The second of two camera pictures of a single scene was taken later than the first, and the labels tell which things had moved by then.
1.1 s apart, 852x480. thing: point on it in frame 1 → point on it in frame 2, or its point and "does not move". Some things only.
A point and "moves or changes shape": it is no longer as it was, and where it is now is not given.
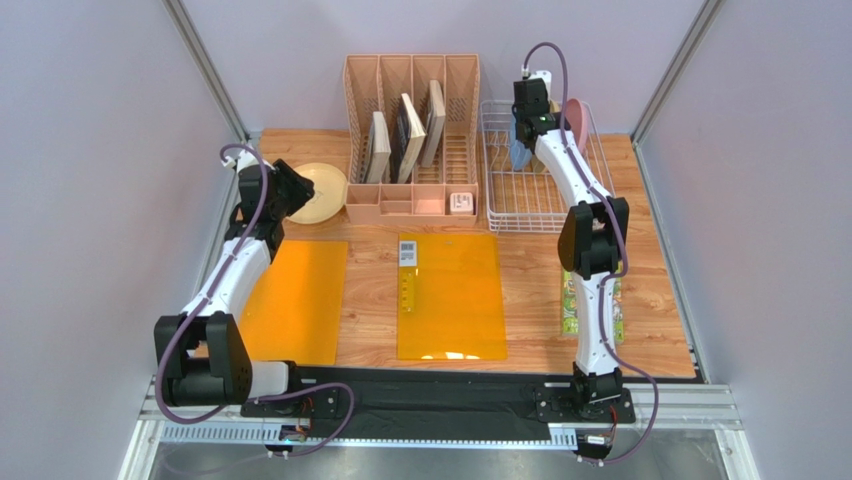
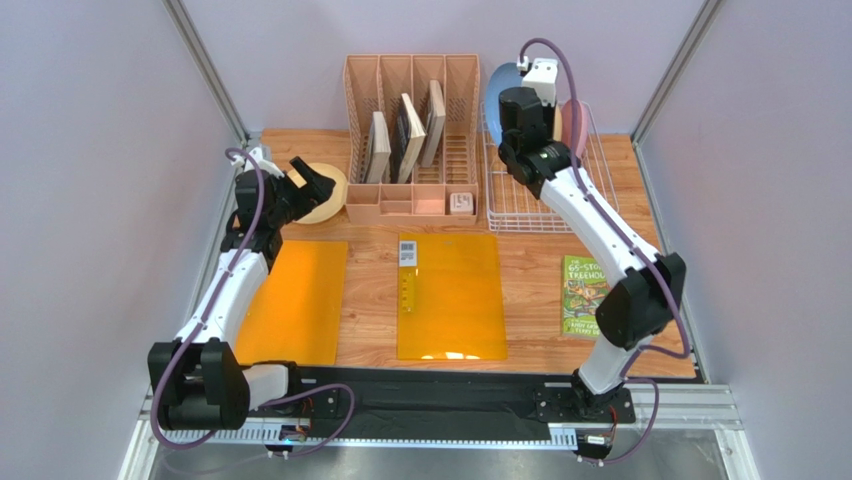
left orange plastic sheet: [293, 312] does not move
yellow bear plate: [330, 192] does not move
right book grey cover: [434, 123] does not move
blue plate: [521, 155] moves or changes shape
